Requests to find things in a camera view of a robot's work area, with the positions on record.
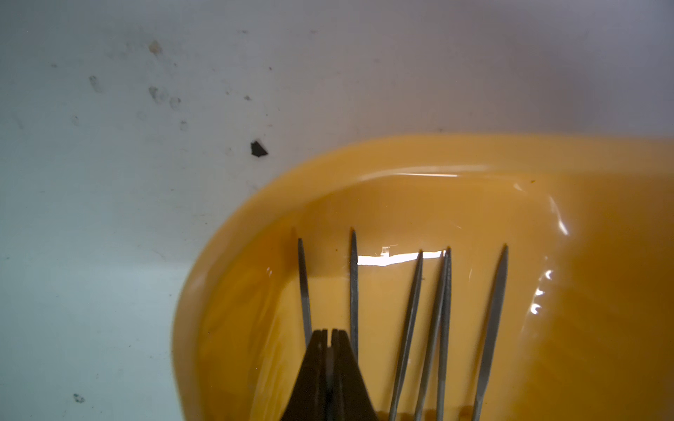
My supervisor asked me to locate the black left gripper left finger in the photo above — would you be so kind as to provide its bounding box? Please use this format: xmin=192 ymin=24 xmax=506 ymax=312
xmin=280 ymin=330 xmax=328 ymax=421

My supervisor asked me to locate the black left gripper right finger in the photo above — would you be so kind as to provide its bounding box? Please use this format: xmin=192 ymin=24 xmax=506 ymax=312
xmin=331 ymin=329 xmax=378 ymax=421

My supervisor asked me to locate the yellow plastic storage tray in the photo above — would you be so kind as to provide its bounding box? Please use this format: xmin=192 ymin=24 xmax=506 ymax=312
xmin=173 ymin=134 xmax=673 ymax=420

